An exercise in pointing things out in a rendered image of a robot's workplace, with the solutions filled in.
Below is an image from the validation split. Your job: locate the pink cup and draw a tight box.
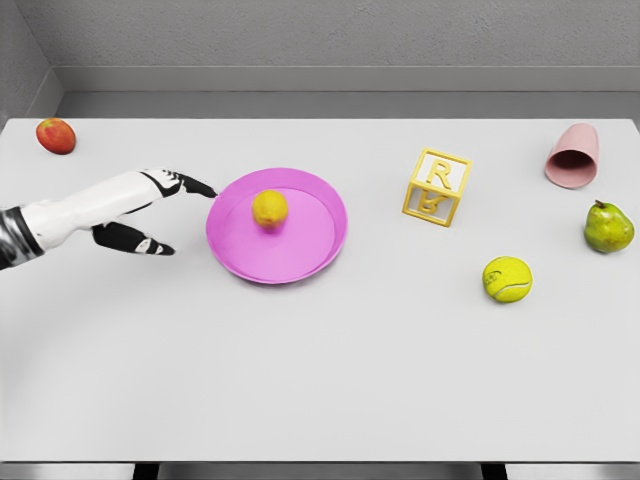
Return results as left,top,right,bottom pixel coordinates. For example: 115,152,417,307
544,123,600,190

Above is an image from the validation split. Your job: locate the yellow letter block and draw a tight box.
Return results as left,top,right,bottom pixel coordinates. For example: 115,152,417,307
401,146,474,228

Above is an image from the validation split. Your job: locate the yellow lemon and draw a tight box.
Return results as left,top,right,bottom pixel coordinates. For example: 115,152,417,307
251,189,289,232

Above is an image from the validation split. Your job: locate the yellow tennis ball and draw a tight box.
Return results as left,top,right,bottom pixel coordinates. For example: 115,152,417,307
481,256,533,304

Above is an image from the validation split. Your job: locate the green pear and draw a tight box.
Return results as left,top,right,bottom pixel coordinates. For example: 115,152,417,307
583,199,636,254

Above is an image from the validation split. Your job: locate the red apple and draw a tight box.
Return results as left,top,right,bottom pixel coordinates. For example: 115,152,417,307
35,117,78,156

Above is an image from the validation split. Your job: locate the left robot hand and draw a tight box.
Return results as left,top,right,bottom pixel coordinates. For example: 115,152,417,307
68,168,219,257

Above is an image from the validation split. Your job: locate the pink plate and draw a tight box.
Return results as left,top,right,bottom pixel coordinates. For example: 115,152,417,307
205,167,349,286

